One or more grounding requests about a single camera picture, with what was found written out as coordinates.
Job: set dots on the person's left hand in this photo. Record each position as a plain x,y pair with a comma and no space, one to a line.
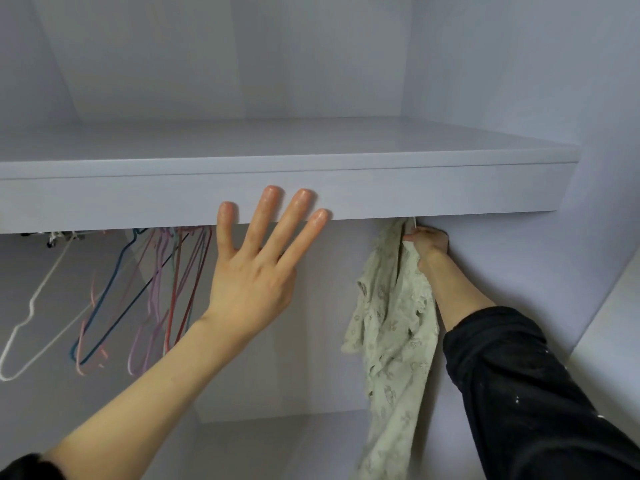
250,285

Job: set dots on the person's right hand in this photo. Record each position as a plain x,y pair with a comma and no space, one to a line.
430,245

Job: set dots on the grey wardrobe shelf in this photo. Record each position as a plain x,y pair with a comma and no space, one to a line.
250,165

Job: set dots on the beige printed shirt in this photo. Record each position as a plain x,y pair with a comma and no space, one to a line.
395,365

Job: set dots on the grey wooden wardrobe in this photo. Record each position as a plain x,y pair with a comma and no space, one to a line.
200,55

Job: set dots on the person's right forearm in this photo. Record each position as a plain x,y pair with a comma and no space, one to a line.
455,295

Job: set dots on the person's left forearm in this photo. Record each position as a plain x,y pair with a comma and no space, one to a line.
140,415

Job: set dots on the person's black right sleeve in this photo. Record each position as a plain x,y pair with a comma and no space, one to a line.
530,405

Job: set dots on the person's black sleeve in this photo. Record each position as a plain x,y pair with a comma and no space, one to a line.
530,405
25,468

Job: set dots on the person's black left sleeve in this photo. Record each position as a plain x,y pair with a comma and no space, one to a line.
25,468

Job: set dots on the metal clip hanger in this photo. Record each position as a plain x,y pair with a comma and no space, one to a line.
50,237

